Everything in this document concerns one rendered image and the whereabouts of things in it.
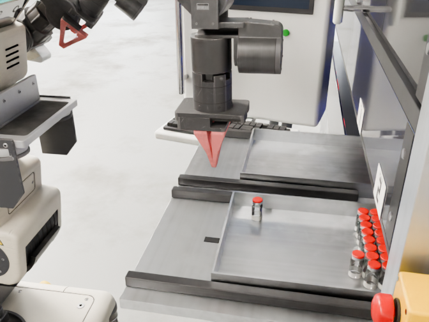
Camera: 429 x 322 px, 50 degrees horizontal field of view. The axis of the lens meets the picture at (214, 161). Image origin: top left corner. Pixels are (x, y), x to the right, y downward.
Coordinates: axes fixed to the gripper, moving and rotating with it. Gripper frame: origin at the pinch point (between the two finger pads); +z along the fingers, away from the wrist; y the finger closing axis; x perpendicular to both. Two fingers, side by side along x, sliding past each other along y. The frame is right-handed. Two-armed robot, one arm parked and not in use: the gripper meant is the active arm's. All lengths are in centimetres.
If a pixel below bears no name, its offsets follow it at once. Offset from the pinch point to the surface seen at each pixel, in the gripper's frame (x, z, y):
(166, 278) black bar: -7.7, 18.0, -7.0
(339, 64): 146, 25, 29
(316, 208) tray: 19.1, 19.7, 17.2
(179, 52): 87, 6, -29
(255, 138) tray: 53, 20, 1
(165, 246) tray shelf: 2.6, 20.1, -10.3
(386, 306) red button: -19.6, 7.5, 24.2
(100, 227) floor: 120, 107, -87
